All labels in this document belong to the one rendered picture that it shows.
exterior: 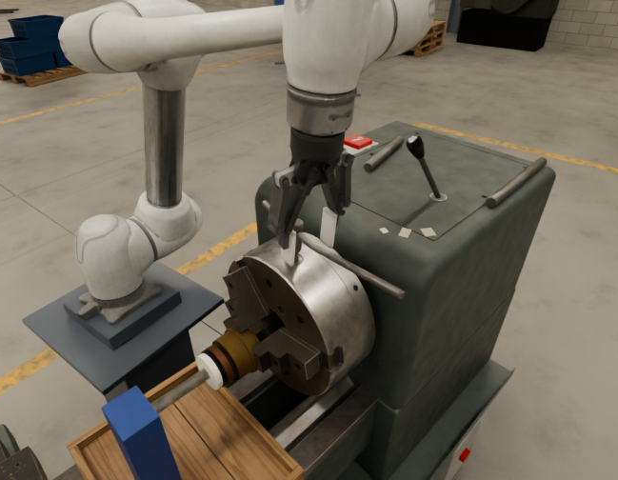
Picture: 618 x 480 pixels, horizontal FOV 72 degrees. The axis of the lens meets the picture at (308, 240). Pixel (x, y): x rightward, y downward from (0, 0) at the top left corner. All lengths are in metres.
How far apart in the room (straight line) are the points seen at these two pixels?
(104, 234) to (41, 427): 1.22
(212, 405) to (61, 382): 1.49
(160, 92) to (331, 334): 0.68
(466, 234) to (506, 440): 1.39
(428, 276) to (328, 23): 0.45
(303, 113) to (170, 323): 0.97
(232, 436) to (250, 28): 0.76
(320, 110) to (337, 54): 0.07
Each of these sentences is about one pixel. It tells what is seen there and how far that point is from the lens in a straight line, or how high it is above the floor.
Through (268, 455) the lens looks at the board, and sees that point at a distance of 0.94.
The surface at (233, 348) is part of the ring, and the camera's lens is 0.79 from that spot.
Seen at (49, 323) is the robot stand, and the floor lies 0.75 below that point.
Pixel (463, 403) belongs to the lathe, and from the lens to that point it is 1.49.
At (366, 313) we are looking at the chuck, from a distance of 0.80.
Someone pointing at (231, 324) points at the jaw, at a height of 1.13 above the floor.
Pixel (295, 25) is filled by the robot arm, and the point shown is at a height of 1.63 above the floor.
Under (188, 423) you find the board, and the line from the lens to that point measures 1.00.
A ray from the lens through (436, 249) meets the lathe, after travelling 0.80.
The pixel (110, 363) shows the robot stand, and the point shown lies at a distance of 1.35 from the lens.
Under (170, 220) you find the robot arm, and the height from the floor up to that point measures 1.04.
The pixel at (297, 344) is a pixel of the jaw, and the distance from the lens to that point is 0.79.
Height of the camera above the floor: 1.71
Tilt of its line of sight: 35 degrees down
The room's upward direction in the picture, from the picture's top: straight up
